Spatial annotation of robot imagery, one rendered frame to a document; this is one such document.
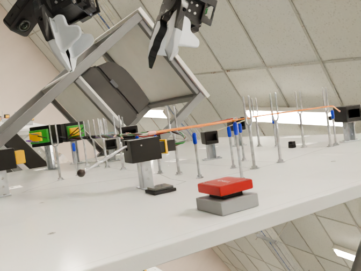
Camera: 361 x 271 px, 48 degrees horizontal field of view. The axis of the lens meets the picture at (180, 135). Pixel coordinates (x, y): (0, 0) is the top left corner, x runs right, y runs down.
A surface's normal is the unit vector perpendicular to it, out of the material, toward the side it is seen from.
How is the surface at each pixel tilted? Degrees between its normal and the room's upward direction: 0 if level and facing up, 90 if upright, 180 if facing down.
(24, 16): 101
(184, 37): 78
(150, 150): 92
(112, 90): 90
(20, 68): 90
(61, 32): 119
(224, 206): 90
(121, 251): 54
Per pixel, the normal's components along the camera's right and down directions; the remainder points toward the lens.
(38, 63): 0.57, 0.07
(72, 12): 0.28, 0.93
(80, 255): -0.13, -0.99
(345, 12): -0.61, 0.70
